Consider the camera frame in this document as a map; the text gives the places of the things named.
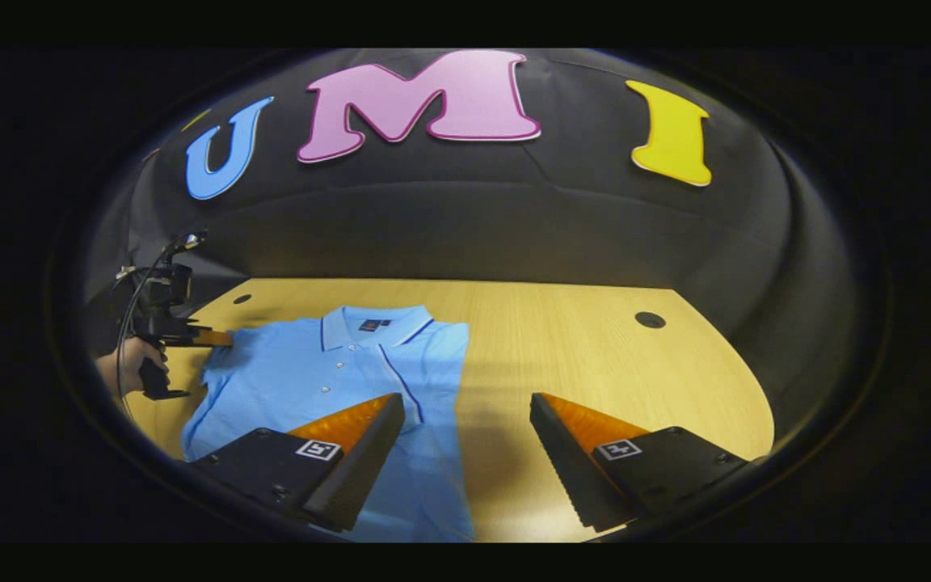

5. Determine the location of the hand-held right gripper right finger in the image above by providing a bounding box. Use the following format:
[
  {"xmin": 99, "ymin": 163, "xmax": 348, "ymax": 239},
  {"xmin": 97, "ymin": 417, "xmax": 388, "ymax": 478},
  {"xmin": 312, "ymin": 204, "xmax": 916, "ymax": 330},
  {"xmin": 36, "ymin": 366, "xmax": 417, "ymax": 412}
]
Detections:
[{"xmin": 529, "ymin": 393, "xmax": 765, "ymax": 536}]

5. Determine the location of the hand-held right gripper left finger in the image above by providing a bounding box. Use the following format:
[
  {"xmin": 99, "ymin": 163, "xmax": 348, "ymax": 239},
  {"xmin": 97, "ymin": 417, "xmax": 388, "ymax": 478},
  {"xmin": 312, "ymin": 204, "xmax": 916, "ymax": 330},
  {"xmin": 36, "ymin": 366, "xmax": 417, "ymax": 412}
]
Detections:
[{"xmin": 189, "ymin": 393, "xmax": 407, "ymax": 534}]

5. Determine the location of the light blue T-shirt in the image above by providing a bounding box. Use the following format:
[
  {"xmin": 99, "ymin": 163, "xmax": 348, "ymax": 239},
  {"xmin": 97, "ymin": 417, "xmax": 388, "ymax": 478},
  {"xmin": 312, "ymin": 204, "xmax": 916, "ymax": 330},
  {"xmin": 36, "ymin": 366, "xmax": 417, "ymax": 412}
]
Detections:
[{"xmin": 181, "ymin": 305, "xmax": 478, "ymax": 544}]

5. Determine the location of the black backdrop cloth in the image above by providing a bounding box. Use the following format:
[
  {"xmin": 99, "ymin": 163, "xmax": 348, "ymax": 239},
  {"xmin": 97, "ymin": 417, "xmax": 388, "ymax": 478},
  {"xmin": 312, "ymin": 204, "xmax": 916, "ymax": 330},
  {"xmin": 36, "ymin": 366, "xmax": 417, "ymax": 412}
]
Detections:
[{"xmin": 86, "ymin": 48, "xmax": 862, "ymax": 441}]

